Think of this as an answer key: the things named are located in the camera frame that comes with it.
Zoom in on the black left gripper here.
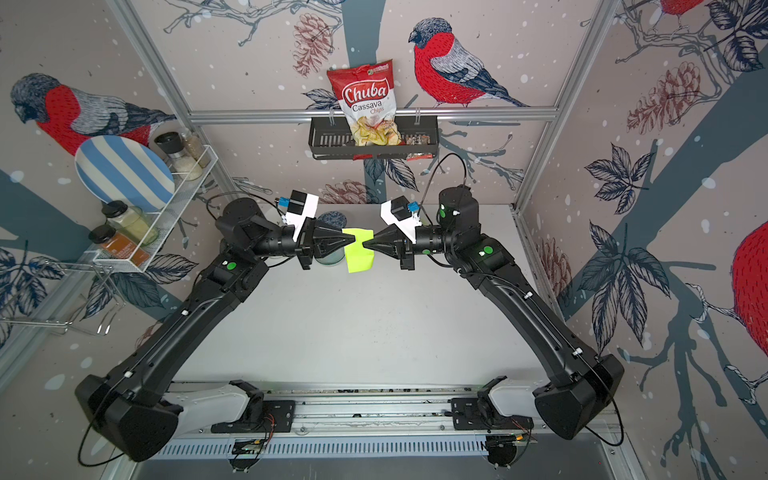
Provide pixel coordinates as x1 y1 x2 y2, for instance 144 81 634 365
249 214 354 272

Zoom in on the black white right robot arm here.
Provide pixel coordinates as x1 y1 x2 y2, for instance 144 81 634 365
363 185 624 440

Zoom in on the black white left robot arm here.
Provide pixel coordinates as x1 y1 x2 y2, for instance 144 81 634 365
75 194 355 462

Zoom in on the pale green ceramic bowl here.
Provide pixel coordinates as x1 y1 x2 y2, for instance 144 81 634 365
315 248 345 266

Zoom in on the blue patterned small bowl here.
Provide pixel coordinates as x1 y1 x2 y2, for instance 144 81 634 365
317 210 348 230

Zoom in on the red Chuba cassava chips bag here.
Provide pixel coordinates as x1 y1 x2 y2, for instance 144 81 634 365
327 60 402 147

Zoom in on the brown spice glass jar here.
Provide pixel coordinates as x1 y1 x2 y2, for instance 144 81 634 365
181 130 209 169

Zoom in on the black lid spice grinder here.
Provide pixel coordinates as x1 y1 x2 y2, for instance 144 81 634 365
154 131 203 181

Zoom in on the green sauce jar black lid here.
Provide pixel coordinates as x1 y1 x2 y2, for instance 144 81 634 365
101 200 159 246

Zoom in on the orange sauce jar black lid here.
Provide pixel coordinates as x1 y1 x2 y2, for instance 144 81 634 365
88 224 150 267

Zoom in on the blue white striped plate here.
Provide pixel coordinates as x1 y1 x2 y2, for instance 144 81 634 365
75 135 176 213

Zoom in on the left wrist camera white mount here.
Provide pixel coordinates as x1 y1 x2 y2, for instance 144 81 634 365
278 190 319 241

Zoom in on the black wire wall basket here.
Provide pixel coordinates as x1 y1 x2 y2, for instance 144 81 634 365
308 115 439 160

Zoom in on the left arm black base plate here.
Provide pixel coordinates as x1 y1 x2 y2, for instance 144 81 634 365
211 400 296 434

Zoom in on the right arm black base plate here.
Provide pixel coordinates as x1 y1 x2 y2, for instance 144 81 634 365
451 397 534 431

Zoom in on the white wire wall shelf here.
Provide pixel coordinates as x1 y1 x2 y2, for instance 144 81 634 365
92 145 219 273

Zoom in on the metal wire hook rack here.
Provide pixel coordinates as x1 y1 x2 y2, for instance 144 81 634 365
1 256 127 336

